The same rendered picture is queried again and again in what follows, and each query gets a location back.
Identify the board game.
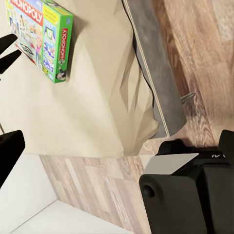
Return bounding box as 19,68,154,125
5,0,74,83

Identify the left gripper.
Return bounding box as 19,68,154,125
0,34,22,75

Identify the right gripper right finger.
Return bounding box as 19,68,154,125
218,130,234,169

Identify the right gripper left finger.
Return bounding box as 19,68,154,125
0,130,25,188

